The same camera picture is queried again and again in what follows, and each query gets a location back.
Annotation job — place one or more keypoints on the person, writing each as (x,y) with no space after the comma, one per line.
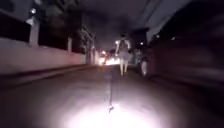
(124,51)

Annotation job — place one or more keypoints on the building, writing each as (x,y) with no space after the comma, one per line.
(87,43)

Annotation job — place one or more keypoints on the grey concrete road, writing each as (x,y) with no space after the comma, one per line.
(66,96)

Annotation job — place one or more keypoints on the dark parked car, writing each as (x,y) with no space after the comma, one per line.
(186,56)

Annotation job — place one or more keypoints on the raised kerb sidewalk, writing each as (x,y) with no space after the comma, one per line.
(33,75)

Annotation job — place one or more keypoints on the pale wall with fence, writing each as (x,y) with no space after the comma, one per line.
(33,56)

